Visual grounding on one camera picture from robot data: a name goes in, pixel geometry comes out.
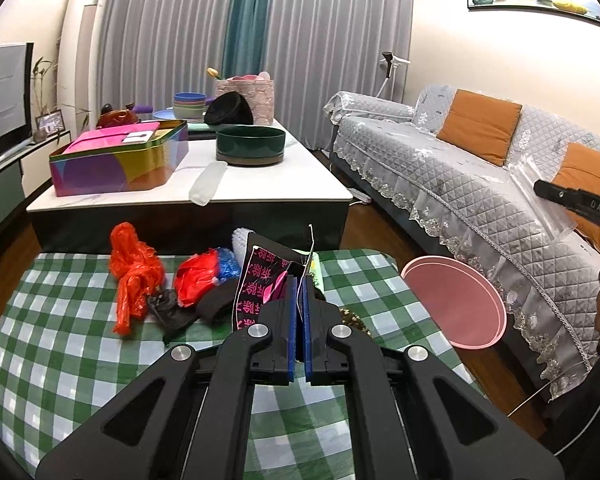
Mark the potted bamboo plant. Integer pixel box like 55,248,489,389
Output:
31,56,90,141

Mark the leopard print scrunchie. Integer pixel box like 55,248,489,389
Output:
339,308,372,336

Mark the orange cushion near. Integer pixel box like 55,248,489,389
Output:
553,143,600,252

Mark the red plastic bag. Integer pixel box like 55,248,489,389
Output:
173,249,220,308

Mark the grey quilted sofa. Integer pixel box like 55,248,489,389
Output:
324,84,600,400

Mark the floor lamp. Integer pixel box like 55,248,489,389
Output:
375,51,411,98

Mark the dark green round container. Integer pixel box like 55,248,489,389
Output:
215,125,286,167

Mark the orange cushion far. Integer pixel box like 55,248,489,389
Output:
437,90,522,167

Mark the television with grey cover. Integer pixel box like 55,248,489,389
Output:
0,42,33,154

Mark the orange cushion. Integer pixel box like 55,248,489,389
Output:
553,143,600,252
437,90,522,167

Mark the blue plastic bag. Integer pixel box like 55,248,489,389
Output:
215,247,242,284

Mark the brown teapot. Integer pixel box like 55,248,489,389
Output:
96,103,140,129

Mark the colourful tin box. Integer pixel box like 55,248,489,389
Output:
50,120,188,196

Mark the teal curtain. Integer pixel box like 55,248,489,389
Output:
222,0,268,78

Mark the clear plastic wrapper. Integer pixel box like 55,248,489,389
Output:
509,153,579,241

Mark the green snack packet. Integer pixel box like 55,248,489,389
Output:
309,252,325,292

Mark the stack of coloured bowls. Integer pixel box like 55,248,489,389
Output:
172,92,207,122

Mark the black crumpled bag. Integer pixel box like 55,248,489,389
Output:
146,289,199,346

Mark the tv cabinet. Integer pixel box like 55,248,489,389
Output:
0,131,71,226

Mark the white coffee table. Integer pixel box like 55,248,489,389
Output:
27,134,352,255

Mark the white standing air conditioner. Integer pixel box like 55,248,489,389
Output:
56,0,107,140

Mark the pink lace basket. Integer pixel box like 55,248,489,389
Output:
215,72,275,126

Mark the black bowl tilted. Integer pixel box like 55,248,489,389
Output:
204,91,253,126

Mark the white plastic wrapper on table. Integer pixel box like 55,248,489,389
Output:
188,160,228,207

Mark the black pink printed package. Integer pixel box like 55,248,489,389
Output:
232,230,306,330

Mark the grey curtain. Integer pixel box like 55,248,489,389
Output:
98,0,413,150

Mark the green checkered tablecloth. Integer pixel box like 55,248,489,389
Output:
0,249,467,479

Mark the orange plastic bag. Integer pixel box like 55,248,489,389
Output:
109,222,164,337

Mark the pink plastic trash bin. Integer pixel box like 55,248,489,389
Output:
401,256,507,350

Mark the small photo frame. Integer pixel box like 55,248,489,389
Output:
35,110,65,136

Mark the white power strip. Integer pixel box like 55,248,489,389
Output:
348,188,372,205

